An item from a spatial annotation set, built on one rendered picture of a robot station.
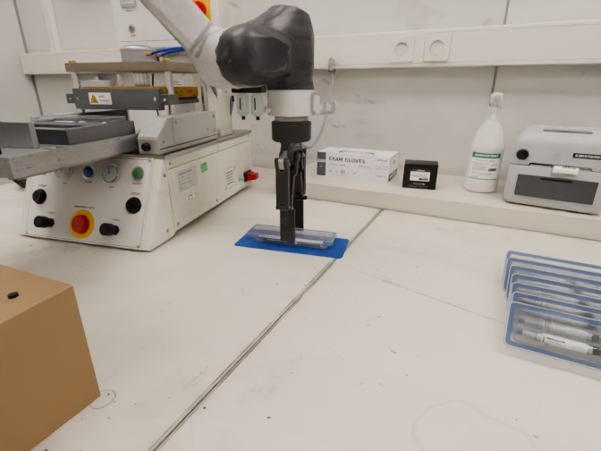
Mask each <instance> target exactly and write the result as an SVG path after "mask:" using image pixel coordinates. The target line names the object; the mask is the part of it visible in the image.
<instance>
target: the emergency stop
mask: <svg viewBox="0 0 601 451"><path fill-rule="evenodd" d="M88 229H89V219H88V217H86V216H85V215H77V216H75V217H74V218H73V220H72V230H73V232H75V233H76V234H84V233H86V232H87V231H88Z"/></svg>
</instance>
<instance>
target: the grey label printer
mask: <svg viewBox="0 0 601 451"><path fill-rule="evenodd" d="M504 199H505V200H506V201H509V202H511V203H521V204H528V205H534V206H540V207H547V208H558V209H564V210H570V211H577V212H583V213H586V214H598V213H601V128H591V127H575V126H556V125H530V126H527V127H526V128H524V129H523V131H522V132H521V134H520V135H519V136H518V138H517V139H516V141H515V143H514V147H513V150H512V156H511V160H510V164H509V168H508V174H507V178H506V183H505V187H504Z"/></svg>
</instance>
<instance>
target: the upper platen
mask: <svg viewBox="0 0 601 451"><path fill-rule="evenodd" d="M133 76H134V82H135V86H116V87H82V88H83V89H162V90H163V94H167V93H166V86H151V85H150V78H149V72H134V73H133ZM174 94H178V97H179V104H189V103H198V102H199V99H198V96H199V92H198V87H197V86H174ZM179 104H177V105H179Z"/></svg>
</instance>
